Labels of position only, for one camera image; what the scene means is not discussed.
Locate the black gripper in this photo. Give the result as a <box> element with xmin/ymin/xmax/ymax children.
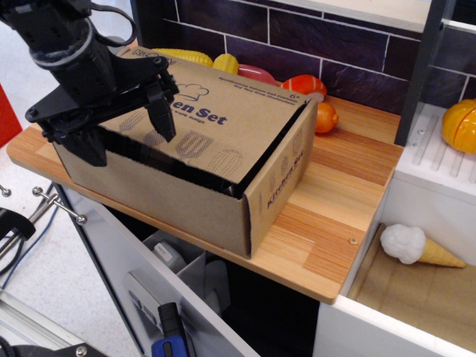
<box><xmin>25</xmin><ymin>35</ymin><xmax>178</xmax><ymax>167</ymax></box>

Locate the brown cardboard kitchen set box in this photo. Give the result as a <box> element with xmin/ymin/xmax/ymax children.
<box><xmin>56</xmin><ymin>55</ymin><xmax>317</xmax><ymax>258</ymax></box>

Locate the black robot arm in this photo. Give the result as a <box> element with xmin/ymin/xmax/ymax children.
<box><xmin>1</xmin><ymin>1</ymin><xmax>179</xmax><ymax>167</ymax></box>

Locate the yellow toy corn cob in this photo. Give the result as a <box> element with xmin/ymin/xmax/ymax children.
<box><xmin>154</xmin><ymin>48</ymin><xmax>213</xmax><ymax>67</ymax></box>

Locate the red panel at left edge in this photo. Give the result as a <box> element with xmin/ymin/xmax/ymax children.
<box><xmin>0</xmin><ymin>87</ymin><xmax>22</xmax><ymax>147</ymax></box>

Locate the yellow toy lemon piece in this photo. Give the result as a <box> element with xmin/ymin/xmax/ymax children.
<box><xmin>213</xmin><ymin>54</ymin><xmax>239</xmax><ymax>74</ymax></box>

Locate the red toy sausage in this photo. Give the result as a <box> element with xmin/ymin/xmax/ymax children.
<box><xmin>238</xmin><ymin>64</ymin><xmax>277</xmax><ymax>86</ymax></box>

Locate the black metal clamp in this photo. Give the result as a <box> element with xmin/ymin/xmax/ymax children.
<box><xmin>1</xmin><ymin>187</ymin><xmax>88</xmax><ymax>258</ymax></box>

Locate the white cabinet door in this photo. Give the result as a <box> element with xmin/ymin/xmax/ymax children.
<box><xmin>59</xmin><ymin>187</ymin><xmax>257</xmax><ymax>356</ymax></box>

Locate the grey inner cabinet bin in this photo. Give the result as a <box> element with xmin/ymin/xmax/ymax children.
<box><xmin>144</xmin><ymin>231</ymin><xmax>231</xmax><ymax>316</ymax></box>

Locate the orange toy salmon sushi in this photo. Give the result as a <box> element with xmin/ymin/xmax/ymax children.
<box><xmin>280</xmin><ymin>74</ymin><xmax>327</xmax><ymax>103</ymax></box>

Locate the orange toy fruit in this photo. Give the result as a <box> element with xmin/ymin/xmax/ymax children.
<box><xmin>315</xmin><ymin>102</ymin><xmax>339</xmax><ymax>134</ymax></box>

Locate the white toy ice cream cone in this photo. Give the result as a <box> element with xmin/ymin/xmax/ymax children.
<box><xmin>380</xmin><ymin>224</ymin><xmax>466</xmax><ymax>268</ymax></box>

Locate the white toy sink unit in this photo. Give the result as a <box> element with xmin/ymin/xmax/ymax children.
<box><xmin>313</xmin><ymin>104</ymin><xmax>475</xmax><ymax>356</ymax></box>

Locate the yellow toy pumpkin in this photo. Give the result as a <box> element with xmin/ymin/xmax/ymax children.
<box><xmin>442</xmin><ymin>99</ymin><xmax>475</xmax><ymax>155</ymax></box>

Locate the blue cable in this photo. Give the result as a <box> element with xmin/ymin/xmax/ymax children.
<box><xmin>0</xmin><ymin>204</ymin><xmax>60</xmax><ymax>291</ymax></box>

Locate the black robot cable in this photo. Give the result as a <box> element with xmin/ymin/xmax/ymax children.
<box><xmin>91</xmin><ymin>2</ymin><xmax>138</xmax><ymax>48</ymax></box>

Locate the dark grey vertical post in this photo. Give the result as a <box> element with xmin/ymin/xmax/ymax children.
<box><xmin>394</xmin><ymin>0</ymin><xmax>456</xmax><ymax>147</ymax></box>

